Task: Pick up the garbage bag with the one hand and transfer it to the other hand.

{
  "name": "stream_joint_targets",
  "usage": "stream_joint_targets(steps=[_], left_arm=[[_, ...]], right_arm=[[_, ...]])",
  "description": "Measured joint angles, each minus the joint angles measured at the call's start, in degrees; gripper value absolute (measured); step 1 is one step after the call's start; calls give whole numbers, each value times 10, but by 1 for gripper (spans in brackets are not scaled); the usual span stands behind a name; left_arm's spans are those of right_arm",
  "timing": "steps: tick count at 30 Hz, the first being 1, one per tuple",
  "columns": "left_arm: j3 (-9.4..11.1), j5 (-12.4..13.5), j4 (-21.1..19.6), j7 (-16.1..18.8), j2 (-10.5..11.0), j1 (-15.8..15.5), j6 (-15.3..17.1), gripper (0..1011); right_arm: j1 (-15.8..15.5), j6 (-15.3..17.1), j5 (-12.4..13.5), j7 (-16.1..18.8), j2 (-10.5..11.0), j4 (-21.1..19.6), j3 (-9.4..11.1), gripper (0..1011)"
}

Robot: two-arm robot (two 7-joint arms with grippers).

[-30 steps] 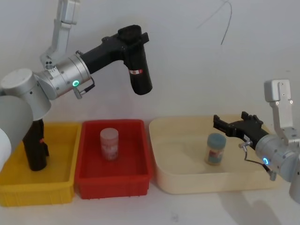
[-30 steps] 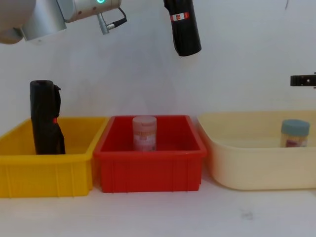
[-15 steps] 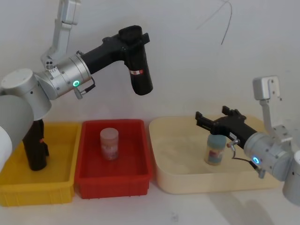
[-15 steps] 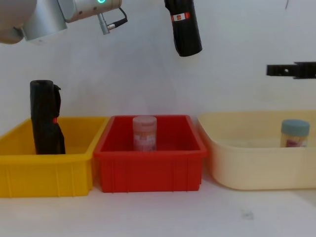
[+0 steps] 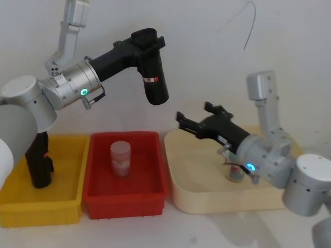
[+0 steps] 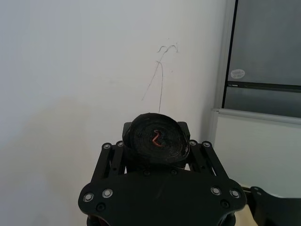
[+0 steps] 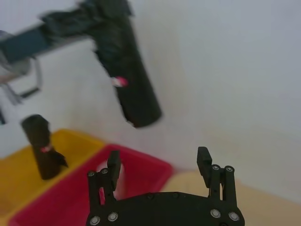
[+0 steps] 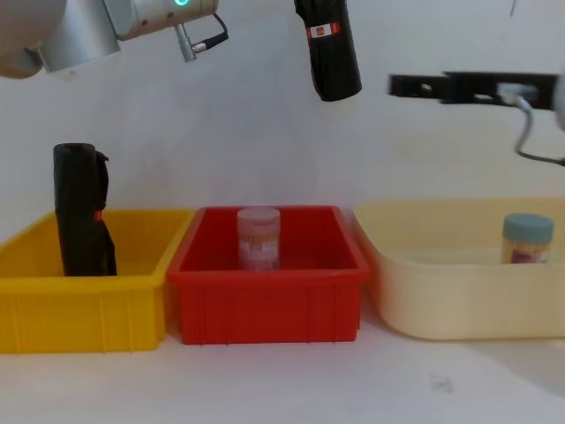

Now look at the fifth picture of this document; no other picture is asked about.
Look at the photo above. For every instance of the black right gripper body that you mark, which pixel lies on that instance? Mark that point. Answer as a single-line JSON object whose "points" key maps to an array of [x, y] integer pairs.
{"points": [[222, 129]]}

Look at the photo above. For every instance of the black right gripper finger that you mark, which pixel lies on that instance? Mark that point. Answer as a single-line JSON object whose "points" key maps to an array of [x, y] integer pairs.
{"points": [[216, 109], [188, 122]]}

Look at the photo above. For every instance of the yellow plastic bin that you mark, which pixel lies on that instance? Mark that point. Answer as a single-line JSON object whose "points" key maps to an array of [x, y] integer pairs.
{"points": [[64, 180]]}

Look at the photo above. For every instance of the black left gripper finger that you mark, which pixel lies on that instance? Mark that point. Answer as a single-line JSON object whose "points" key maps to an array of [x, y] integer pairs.
{"points": [[141, 64], [159, 42]]}

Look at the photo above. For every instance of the small can with red label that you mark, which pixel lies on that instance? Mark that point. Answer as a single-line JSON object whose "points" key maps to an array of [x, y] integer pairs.
{"points": [[235, 174]]}

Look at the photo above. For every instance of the cream plastic tray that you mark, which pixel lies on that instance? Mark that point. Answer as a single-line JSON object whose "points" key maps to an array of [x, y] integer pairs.
{"points": [[196, 168]]}

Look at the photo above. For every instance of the black bottle with white label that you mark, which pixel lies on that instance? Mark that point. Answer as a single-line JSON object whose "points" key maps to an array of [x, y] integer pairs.
{"points": [[155, 82]]}

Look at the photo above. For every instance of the black bottle with red mark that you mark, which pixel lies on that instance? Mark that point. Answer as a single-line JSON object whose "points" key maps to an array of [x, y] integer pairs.
{"points": [[38, 165]]}

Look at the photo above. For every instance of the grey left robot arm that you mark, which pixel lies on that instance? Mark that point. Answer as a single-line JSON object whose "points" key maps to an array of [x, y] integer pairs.
{"points": [[24, 103]]}

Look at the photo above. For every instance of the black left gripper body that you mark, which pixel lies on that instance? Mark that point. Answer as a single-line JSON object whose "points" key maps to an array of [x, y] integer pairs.
{"points": [[113, 60]]}

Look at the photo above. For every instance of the clear jar with red label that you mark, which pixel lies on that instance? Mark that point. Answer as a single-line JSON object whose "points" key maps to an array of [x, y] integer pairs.
{"points": [[120, 157]]}

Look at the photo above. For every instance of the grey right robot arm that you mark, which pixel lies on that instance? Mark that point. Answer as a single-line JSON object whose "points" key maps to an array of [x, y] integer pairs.
{"points": [[307, 180]]}

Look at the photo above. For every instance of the red plastic bin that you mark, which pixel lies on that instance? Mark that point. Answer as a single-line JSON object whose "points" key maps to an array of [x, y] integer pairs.
{"points": [[147, 168]]}

